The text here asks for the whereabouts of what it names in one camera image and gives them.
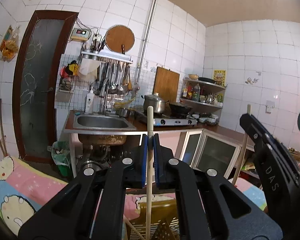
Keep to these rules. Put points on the green trash bag bin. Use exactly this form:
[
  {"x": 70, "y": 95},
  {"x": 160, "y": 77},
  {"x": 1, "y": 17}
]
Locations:
[{"x": 60, "y": 153}]

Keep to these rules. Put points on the dark wooden glass door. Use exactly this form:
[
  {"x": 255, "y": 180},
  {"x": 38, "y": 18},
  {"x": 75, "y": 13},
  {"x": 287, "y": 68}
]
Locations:
[{"x": 34, "y": 83}]

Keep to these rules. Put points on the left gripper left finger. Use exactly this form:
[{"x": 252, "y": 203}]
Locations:
[{"x": 92, "y": 205}]

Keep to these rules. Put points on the kitchen counter cabinets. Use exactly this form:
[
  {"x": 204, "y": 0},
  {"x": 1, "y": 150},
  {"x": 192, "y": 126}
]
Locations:
[{"x": 191, "y": 144}]

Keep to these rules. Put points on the steel cooking pot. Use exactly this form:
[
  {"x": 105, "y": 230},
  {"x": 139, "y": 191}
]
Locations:
[{"x": 155, "y": 101}]

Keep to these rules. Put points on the round wooden board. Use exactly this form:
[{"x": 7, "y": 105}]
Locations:
[{"x": 120, "y": 38}]

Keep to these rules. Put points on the black wok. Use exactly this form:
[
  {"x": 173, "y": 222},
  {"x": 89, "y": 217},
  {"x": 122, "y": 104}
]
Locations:
[{"x": 179, "y": 109}]

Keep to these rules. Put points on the yellow wall poster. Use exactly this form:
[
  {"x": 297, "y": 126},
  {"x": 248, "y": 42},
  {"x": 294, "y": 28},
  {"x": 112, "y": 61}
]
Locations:
[{"x": 219, "y": 75}]

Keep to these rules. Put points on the yellow perforated utensil holder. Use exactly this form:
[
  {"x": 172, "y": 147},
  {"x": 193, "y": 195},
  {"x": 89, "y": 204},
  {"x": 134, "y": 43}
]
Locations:
[{"x": 164, "y": 218}]

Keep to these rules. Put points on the vertical wall pipe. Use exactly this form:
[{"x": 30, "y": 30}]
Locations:
[{"x": 145, "y": 40}]

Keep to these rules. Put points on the hanging snack bag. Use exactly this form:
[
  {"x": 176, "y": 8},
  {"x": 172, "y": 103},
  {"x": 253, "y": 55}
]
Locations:
[{"x": 9, "y": 46}]

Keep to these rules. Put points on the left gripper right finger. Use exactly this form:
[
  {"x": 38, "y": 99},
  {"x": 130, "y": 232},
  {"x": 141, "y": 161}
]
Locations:
[{"x": 209, "y": 206}]

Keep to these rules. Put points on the wall socket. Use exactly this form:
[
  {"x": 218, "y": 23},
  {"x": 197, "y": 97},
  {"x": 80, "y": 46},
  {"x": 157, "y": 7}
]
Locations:
[{"x": 270, "y": 105}]

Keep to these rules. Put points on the corner shelf with bottles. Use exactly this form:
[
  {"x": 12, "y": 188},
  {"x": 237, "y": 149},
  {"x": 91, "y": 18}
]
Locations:
[{"x": 202, "y": 93}]

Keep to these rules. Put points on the colourful cartoon quilt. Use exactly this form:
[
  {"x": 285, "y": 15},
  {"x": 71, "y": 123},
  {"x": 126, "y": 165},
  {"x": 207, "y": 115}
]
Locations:
[{"x": 36, "y": 206}]

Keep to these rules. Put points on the wall meter box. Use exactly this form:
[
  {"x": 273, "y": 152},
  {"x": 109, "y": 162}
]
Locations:
[{"x": 81, "y": 35}]

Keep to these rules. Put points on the steel sink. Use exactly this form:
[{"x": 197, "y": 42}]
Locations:
[{"x": 103, "y": 123}]

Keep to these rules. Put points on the white soap bottle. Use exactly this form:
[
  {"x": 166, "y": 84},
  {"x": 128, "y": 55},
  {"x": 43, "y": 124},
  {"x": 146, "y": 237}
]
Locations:
[{"x": 89, "y": 101}]

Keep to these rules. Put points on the wall utensil rack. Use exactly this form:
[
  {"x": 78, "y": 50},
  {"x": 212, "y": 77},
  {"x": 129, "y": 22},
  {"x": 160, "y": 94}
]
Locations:
[{"x": 101, "y": 62}]

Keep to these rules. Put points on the gas stove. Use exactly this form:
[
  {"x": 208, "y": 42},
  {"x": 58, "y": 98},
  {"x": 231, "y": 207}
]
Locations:
[{"x": 166, "y": 120}]

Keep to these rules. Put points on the rectangular wooden cutting board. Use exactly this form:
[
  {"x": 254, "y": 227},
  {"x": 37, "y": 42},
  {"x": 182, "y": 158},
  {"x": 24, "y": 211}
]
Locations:
[{"x": 166, "y": 83}]

